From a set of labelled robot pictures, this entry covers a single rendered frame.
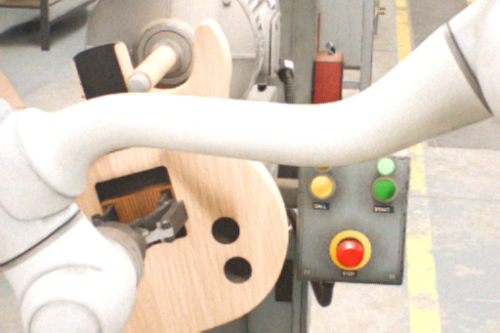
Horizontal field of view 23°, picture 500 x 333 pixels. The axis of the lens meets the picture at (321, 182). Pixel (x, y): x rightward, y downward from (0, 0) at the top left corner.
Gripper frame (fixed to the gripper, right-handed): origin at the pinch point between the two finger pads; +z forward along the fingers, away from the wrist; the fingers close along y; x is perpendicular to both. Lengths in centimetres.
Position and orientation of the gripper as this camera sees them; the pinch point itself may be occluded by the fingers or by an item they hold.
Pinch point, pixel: (141, 210)
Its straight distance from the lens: 160.7
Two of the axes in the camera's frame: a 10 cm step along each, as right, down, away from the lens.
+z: 0.5, -2.6, 9.6
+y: 9.7, -2.3, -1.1
